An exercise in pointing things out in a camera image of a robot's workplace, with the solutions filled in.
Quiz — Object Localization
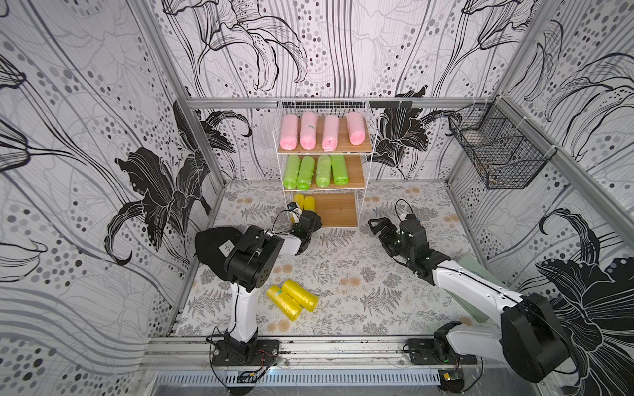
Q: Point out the yellow trash bag roll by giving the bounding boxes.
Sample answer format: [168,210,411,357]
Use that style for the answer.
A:
[267,285,302,322]
[282,279,320,312]
[303,196,316,212]
[292,193,305,224]

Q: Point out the green trash bag roll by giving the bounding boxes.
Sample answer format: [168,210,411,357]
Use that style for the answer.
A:
[297,156,315,191]
[315,155,331,189]
[330,154,349,186]
[282,154,301,190]

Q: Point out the pink trash bag roll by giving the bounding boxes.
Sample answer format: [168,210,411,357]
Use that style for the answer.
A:
[279,114,298,151]
[300,112,319,150]
[345,112,367,145]
[322,115,340,153]

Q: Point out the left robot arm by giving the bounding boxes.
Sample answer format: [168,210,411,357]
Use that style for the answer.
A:
[219,210,322,347]

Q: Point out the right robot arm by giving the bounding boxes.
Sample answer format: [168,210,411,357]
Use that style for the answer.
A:
[368,214,572,383]

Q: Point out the green tissue box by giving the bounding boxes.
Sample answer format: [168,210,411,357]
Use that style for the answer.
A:
[444,256,503,324]

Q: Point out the black baseball cap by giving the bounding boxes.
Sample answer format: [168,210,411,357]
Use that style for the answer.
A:
[195,227,243,281]

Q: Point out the white wire wooden shelf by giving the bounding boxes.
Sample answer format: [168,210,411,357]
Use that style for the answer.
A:
[272,99,378,228]

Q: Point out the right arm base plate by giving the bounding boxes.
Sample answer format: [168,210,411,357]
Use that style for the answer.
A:
[402,338,479,367]

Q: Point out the black wire wall basket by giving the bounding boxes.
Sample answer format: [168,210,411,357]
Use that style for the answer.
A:
[448,103,548,190]

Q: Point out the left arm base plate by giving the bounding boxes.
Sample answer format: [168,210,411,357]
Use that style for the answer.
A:
[211,338,280,367]

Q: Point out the white slotted cable duct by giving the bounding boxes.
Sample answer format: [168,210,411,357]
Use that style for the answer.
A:
[155,368,441,388]

